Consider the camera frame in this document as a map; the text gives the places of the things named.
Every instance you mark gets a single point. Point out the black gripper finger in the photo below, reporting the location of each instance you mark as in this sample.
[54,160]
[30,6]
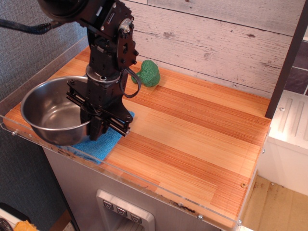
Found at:
[98,126]
[85,116]

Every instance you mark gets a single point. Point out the dark right shelf post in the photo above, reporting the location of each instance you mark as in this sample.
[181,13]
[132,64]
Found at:
[288,62]

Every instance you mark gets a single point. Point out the green toy broccoli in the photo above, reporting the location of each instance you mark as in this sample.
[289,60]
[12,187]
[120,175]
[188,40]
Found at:
[149,73]

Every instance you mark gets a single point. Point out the blue cloth napkin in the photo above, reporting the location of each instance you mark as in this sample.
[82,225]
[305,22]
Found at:
[97,151]

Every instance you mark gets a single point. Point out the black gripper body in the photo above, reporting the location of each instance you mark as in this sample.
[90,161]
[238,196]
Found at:
[103,98]

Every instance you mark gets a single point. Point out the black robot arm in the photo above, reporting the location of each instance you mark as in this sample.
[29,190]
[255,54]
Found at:
[109,25]

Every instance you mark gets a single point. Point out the stainless steel bowl pan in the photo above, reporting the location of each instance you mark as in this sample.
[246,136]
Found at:
[52,116]

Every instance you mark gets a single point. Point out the clear acrylic table guard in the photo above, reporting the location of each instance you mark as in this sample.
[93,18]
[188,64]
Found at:
[194,145]

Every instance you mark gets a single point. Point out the grey cabinet with dispenser panel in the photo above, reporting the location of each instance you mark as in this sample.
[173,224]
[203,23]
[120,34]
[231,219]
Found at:
[101,203]

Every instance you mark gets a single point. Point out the orange object at corner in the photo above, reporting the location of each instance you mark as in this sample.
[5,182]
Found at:
[24,226]

